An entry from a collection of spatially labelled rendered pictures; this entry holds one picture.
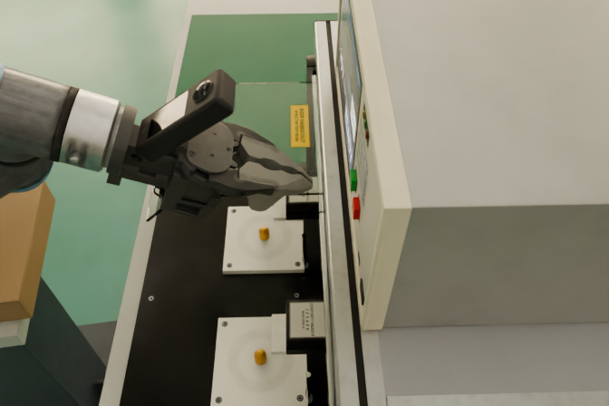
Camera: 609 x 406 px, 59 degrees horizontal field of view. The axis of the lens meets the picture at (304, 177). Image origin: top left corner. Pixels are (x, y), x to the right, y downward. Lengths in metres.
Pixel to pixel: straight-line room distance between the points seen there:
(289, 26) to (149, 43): 1.46
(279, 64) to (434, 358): 1.04
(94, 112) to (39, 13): 2.90
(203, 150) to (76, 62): 2.43
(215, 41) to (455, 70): 1.11
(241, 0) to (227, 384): 1.19
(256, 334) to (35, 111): 0.55
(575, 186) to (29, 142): 0.47
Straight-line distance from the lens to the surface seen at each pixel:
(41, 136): 0.54
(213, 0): 1.76
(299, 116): 0.84
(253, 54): 1.51
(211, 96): 0.49
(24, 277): 1.07
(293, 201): 0.91
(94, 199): 2.25
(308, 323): 0.79
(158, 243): 1.08
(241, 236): 1.04
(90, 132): 0.53
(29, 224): 1.13
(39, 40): 3.20
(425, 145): 0.45
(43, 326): 1.40
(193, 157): 0.54
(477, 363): 0.58
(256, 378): 0.91
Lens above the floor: 1.63
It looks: 49 degrees down
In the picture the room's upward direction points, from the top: straight up
